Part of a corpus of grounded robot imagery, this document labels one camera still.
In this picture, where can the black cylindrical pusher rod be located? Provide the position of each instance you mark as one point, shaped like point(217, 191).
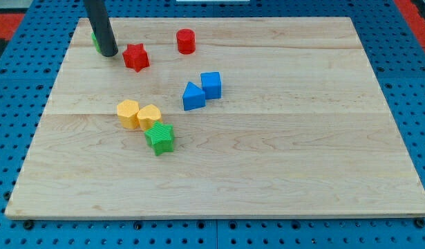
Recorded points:
point(100, 23)

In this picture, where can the red star block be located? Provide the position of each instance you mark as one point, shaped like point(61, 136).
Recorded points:
point(136, 57)

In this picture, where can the blue cube block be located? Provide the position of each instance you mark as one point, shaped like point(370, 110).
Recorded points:
point(211, 85)

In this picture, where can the green star block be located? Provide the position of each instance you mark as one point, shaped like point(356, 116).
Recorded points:
point(160, 138)

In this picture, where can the green block behind rod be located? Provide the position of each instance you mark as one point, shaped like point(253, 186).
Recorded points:
point(95, 43)

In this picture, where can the red cylinder block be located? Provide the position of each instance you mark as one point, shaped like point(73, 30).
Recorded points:
point(186, 41)

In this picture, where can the yellow hexagon block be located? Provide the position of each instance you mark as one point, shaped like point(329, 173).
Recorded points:
point(127, 112)

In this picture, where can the yellow heart block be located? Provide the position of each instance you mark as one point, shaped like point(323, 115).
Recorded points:
point(148, 115)

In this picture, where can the blue triangle block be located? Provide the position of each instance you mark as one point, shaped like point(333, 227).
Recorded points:
point(193, 97)

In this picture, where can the wooden board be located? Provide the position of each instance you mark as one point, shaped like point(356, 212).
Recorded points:
point(302, 129)

